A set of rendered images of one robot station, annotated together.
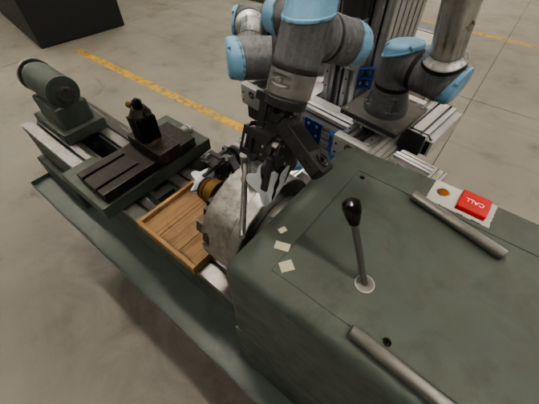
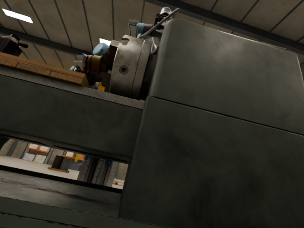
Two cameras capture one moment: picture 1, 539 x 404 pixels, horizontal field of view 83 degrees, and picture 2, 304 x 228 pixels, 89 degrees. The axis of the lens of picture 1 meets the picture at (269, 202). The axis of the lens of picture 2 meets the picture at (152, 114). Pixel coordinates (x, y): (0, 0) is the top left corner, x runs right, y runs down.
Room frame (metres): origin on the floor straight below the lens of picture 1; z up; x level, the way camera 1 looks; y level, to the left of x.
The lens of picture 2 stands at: (-0.01, 0.37, 0.63)
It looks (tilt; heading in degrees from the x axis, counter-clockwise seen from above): 23 degrees up; 316
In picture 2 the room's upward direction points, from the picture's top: 12 degrees clockwise
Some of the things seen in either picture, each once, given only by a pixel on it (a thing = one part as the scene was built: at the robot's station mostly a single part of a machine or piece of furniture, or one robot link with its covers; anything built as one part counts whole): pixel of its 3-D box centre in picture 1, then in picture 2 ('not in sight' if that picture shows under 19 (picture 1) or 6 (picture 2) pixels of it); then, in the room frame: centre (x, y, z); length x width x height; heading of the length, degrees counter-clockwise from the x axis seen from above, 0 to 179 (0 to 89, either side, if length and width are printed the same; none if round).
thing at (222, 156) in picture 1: (221, 163); (86, 73); (0.77, 0.16, 1.08); 0.12 x 0.09 x 0.08; 141
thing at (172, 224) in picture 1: (203, 214); (57, 94); (0.70, 0.25, 0.89); 0.36 x 0.30 x 0.04; 141
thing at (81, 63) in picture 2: not in sight; (80, 63); (0.68, 0.22, 1.06); 0.09 x 0.06 x 0.03; 141
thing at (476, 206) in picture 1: (472, 205); not in sight; (0.43, -0.45, 1.26); 0.06 x 0.06 x 0.02; 51
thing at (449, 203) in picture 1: (455, 209); not in sight; (0.44, -0.43, 1.23); 0.13 x 0.08 x 0.06; 51
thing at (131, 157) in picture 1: (140, 158); not in sight; (0.94, 0.52, 0.95); 0.43 x 0.18 x 0.04; 141
